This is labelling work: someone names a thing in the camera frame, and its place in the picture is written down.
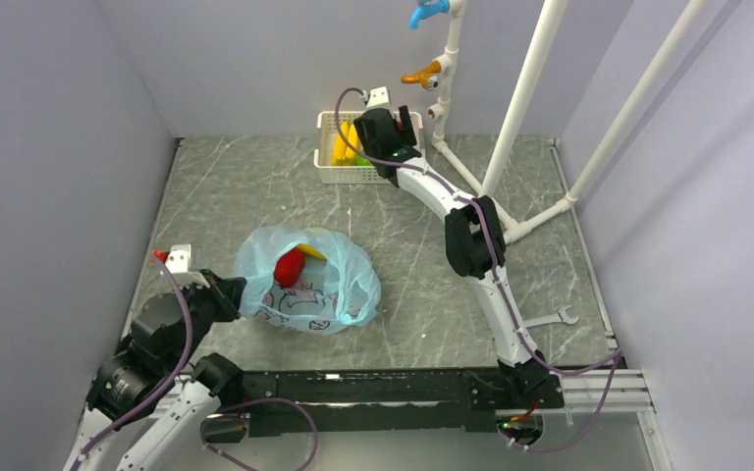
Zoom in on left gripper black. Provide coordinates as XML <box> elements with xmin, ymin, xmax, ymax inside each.
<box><xmin>168</xmin><ymin>267</ymin><xmax>247</xmax><ymax>370</ymax></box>

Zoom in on red fake bell pepper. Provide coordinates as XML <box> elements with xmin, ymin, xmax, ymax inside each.
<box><xmin>274</xmin><ymin>248</ymin><xmax>306</xmax><ymax>288</ymax></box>

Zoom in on light blue plastic bag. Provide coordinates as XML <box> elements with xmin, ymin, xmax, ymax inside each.
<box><xmin>234</xmin><ymin>226</ymin><xmax>382</xmax><ymax>335</ymax></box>

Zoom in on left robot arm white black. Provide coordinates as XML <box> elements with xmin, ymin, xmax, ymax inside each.
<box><xmin>65</xmin><ymin>270</ymin><xmax>246</xmax><ymax>470</ymax></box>

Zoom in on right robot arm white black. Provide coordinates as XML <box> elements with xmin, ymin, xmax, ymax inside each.
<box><xmin>353</xmin><ymin>107</ymin><xmax>564</xmax><ymax>407</ymax></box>

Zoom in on green fake watermelon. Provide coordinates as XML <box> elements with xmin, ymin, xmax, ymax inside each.
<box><xmin>355</xmin><ymin>155</ymin><xmax>371</xmax><ymax>167</ymax></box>

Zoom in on yellow fake banana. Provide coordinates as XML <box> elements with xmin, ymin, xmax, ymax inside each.
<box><xmin>331</xmin><ymin>122</ymin><xmax>360</xmax><ymax>166</ymax></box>

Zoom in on orange faucet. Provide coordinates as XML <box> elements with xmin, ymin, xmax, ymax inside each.
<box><xmin>401</xmin><ymin>61</ymin><xmax>442</xmax><ymax>91</ymax></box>

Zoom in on white plastic basket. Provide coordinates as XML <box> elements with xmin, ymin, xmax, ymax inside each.
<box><xmin>313</xmin><ymin>111</ymin><xmax>427</xmax><ymax>185</ymax></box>

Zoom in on blue faucet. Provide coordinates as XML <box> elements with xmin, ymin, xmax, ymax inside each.
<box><xmin>408</xmin><ymin>0</ymin><xmax>451</xmax><ymax>29</ymax></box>

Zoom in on silver wrench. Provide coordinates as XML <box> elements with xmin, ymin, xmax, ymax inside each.
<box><xmin>524</xmin><ymin>305</ymin><xmax>579</xmax><ymax>328</ymax></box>

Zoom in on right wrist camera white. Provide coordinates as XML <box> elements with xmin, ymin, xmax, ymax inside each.
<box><xmin>361</xmin><ymin>86</ymin><xmax>391</xmax><ymax>111</ymax></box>

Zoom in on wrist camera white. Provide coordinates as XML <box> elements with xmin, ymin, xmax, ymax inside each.
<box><xmin>147</xmin><ymin>243</ymin><xmax>211</xmax><ymax>288</ymax></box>
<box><xmin>361</xmin><ymin>86</ymin><xmax>391</xmax><ymax>111</ymax></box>

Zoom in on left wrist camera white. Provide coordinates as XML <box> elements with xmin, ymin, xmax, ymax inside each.
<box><xmin>147</xmin><ymin>243</ymin><xmax>211</xmax><ymax>288</ymax></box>

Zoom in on white PVC pipe frame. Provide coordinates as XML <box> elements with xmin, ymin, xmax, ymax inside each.
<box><xmin>433</xmin><ymin>1</ymin><xmax>707</xmax><ymax>244</ymax></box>

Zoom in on aluminium rail frame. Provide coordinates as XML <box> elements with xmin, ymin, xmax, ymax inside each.
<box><xmin>64</xmin><ymin>367</ymin><xmax>671</xmax><ymax>471</ymax></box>

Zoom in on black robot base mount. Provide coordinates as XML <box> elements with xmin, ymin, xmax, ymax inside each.
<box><xmin>202</xmin><ymin>367</ymin><xmax>565</xmax><ymax>444</ymax></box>

